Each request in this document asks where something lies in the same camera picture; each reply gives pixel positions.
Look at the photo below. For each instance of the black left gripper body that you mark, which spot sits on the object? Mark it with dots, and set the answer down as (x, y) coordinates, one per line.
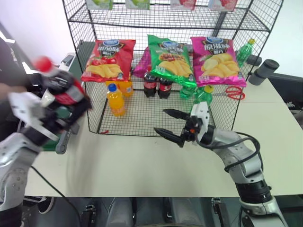
(55, 121)

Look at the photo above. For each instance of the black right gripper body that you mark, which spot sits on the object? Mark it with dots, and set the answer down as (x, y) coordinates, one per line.
(190, 128)

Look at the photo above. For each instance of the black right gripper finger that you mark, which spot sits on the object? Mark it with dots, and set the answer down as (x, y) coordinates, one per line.
(176, 113)
(169, 134)

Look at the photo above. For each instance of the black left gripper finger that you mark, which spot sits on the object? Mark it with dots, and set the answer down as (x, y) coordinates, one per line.
(81, 107)
(35, 84)

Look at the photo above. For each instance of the cola bottle with red cap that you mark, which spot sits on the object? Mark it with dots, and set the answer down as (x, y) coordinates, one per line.
(65, 87)

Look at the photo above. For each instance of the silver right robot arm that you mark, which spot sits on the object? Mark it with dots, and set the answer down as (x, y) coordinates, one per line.
(246, 163)

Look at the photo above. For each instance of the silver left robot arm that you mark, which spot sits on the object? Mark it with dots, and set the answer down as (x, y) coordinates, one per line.
(14, 160)

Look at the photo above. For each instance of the green soda bottle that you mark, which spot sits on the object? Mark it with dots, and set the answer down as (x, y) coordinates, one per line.
(186, 91)
(203, 95)
(243, 53)

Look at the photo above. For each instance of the small cola bottle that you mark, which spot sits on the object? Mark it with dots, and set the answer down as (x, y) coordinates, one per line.
(150, 86)
(165, 89)

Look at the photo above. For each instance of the orange soda bottle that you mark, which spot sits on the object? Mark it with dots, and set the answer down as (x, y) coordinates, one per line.
(116, 102)
(127, 89)

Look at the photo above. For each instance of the black panel with white marks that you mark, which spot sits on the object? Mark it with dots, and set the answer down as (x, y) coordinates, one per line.
(9, 52)

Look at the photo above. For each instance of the green chips bag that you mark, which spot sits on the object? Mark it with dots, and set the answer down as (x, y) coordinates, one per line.
(171, 60)

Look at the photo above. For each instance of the red chips bag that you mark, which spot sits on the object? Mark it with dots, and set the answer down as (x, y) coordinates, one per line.
(109, 60)

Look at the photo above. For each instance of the red scissors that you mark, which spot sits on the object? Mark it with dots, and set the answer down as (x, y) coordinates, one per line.
(235, 92)

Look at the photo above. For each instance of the magenta chips bag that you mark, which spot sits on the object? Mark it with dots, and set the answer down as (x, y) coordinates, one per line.
(141, 65)
(216, 62)

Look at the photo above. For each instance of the black and white shoe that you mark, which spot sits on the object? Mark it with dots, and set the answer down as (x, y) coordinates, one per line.
(46, 205)

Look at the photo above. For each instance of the grey and black cylinder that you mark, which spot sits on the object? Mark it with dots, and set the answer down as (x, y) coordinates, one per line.
(262, 72)

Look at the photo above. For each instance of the green drink carton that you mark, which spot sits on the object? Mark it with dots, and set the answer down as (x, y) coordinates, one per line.
(99, 3)
(137, 4)

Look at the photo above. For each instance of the black machine with white print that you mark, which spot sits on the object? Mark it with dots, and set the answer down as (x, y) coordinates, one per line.
(287, 89)

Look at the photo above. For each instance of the red drink carton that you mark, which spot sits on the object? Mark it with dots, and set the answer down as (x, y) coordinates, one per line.
(183, 4)
(223, 4)

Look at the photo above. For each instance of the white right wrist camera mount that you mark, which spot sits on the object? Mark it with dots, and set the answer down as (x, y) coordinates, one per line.
(201, 113)

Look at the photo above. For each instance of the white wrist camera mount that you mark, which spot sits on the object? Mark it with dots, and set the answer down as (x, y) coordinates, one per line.
(201, 113)
(26, 108)

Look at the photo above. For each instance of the green conveyor with grey frame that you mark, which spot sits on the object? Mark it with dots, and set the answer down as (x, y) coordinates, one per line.
(65, 138)

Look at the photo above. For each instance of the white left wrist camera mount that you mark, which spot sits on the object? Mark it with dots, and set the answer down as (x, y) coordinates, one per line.
(26, 108)

